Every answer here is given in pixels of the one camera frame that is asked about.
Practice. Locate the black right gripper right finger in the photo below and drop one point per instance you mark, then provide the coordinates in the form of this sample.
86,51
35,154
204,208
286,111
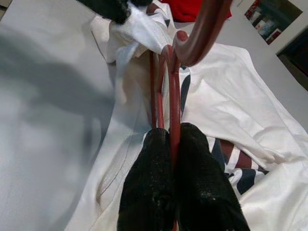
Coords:
202,187

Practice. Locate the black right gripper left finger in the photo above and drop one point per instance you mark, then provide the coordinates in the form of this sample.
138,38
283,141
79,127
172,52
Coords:
146,187

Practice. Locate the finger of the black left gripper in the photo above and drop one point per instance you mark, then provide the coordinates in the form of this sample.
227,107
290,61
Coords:
143,2
106,9

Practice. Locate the red plastic clothes hanger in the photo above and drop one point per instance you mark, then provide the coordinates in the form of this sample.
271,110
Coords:
204,29

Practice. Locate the white shirt with dark lettering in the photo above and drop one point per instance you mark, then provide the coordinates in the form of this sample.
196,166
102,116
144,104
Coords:
240,108

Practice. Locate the red shirt white trim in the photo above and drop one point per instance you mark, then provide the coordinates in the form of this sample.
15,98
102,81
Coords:
178,9

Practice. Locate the white glass door cabinet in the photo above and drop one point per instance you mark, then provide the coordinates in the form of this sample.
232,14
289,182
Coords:
272,21

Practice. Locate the dark TV cabinet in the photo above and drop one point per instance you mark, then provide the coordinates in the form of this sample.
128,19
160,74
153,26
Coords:
298,60

